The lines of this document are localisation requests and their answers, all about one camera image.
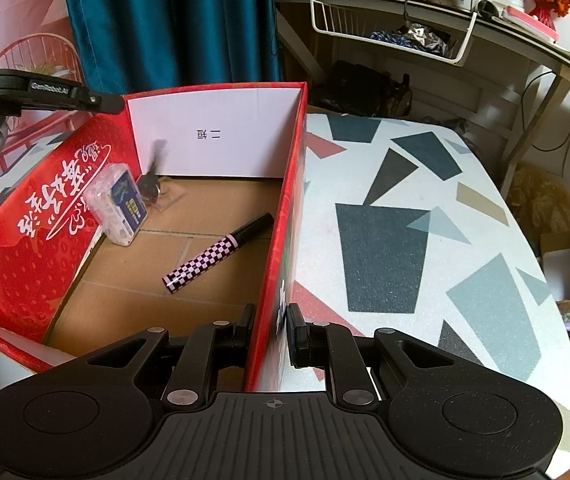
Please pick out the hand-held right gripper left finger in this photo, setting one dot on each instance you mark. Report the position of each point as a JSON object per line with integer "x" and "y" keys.
{"x": 245, "y": 335}

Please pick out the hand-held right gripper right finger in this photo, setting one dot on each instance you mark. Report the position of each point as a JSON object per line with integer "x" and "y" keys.
{"x": 297, "y": 340}

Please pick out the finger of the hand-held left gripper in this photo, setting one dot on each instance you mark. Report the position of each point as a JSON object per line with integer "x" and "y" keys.
{"x": 40, "y": 90}

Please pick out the purple checkered pen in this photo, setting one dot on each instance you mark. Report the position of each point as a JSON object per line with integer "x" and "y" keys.
{"x": 205, "y": 260}

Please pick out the red cardboard box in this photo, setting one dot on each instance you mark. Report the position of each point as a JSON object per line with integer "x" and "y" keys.
{"x": 140, "y": 300}

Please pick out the clear floss pick box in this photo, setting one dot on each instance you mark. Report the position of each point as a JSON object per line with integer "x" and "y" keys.
{"x": 115, "y": 205}

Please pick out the key bunch blue tag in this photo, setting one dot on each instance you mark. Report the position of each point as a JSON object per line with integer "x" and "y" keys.
{"x": 151, "y": 187}

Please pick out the teal curtain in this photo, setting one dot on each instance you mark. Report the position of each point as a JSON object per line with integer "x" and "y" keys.
{"x": 165, "y": 25}

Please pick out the black bag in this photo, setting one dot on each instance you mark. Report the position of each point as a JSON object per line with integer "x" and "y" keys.
{"x": 360, "y": 90}

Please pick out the small open cardboard box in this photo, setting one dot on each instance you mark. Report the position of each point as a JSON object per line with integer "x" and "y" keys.
{"x": 565, "y": 270}

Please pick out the brown plastic bag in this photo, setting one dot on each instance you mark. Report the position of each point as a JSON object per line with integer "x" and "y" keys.
{"x": 547, "y": 205}

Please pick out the silver foil packet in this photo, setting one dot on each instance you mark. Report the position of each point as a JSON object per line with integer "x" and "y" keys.
{"x": 422, "y": 39}

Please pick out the grey vanity desk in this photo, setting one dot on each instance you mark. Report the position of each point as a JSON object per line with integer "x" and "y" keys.
{"x": 490, "y": 75}

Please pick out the black hair curler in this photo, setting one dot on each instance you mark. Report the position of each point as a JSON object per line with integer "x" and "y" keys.
{"x": 489, "y": 8}

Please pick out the pink book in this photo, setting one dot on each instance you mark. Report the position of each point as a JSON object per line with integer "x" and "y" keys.
{"x": 532, "y": 24}

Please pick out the red vase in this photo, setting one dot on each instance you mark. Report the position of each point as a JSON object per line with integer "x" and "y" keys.
{"x": 544, "y": 15}

